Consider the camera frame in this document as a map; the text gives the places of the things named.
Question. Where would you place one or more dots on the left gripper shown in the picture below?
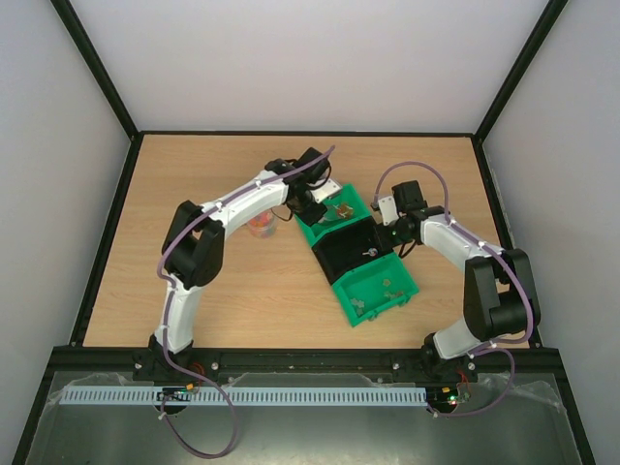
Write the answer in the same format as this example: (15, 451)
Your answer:
(312, 217)

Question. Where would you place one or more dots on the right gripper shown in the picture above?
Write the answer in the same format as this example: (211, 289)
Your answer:
(383, 232)

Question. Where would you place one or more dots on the clear plastic cup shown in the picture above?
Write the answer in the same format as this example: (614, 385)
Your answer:
(262, 225)

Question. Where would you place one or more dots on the silver metal scoop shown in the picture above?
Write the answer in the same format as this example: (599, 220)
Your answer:
(330, 215)

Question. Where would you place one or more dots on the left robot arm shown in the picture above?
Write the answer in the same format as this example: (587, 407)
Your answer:
(193, 250)

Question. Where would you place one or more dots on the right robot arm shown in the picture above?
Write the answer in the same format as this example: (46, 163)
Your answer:
(500, 301)

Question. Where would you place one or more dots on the far bin candies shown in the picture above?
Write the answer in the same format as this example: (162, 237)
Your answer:
(344, 210)

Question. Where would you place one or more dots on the candies in cup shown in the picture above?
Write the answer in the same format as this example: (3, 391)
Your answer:
(261, 224)

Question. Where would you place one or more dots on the far green bin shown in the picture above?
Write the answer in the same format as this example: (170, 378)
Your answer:
(349, 195)

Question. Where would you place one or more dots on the green bin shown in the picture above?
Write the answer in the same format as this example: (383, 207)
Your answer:
(349, 195)
(389, 266)

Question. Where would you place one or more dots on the rainbow swirl lollipop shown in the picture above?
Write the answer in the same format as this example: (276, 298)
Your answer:
(370, 252)

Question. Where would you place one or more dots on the black middle bin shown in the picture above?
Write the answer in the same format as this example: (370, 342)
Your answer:
(341, 251)

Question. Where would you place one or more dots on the near green bin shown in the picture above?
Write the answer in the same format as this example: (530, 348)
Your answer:
(389, 266)

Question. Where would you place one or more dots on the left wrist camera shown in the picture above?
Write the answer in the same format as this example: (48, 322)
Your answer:
(325, 190)

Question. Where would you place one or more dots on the grey slotted cable duct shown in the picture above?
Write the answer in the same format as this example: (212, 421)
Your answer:
(246, 396)

